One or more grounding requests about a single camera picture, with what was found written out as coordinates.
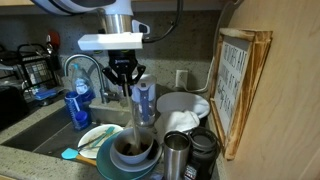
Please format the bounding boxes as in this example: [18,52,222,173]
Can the white power cable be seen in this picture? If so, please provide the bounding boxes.
[182,56,216,94]

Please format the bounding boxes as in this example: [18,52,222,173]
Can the white dish cloth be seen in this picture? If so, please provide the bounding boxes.
[153,109,201,136]

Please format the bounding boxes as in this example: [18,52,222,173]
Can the blue sponge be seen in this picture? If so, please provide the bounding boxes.
[33,87,58,101]

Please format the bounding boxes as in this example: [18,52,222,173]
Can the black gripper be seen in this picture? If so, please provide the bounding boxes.
[101,49,147,88]

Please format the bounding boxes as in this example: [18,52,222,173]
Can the teal spatula with wooden handle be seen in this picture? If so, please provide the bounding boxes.
[60,147,98,167]

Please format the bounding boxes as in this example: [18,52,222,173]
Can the steel sink basin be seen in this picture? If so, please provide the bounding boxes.
[1,96,134,159]

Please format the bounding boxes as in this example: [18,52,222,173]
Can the white water filter pitcher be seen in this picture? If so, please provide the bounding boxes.
[130,73,158,128]

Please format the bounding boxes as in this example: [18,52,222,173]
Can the white wall outlet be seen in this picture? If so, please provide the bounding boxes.
[175,69,189,89]

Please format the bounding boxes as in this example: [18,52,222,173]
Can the large white mixing bowl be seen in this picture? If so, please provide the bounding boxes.
[156,91,212,120]

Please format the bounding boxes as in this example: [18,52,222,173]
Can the blue dish soap spray bottle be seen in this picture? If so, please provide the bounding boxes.
[70,63,96,104]

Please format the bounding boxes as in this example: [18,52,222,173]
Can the black countertop appliance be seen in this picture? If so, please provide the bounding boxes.
[0,84,29,131]

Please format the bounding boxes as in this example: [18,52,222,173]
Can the thick black cable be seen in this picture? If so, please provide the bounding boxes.
[143,0,184,44]

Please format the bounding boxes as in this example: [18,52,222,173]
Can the dark table knife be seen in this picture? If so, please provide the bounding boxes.
[78,131,108,150]

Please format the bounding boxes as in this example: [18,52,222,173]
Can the blue water bottle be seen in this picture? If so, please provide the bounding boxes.
[64,90,93,132]

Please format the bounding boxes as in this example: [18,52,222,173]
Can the black wire dish rack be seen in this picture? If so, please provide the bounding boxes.
[16,43,59,91]

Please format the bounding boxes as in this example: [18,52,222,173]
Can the wood framed text sign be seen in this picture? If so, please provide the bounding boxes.
[209,27,274,161]

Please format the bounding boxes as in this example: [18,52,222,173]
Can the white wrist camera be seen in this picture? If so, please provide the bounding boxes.
[77,31,144,52]

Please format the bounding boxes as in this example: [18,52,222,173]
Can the dirty white plate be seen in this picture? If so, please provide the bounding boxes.
[77,123,124,160]

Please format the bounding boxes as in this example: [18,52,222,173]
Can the teal large plate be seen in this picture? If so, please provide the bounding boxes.
[95,132,161,180]

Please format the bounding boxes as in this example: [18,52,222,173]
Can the dark metal sink faucet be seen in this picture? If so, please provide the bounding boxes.
[63,53,121,105]

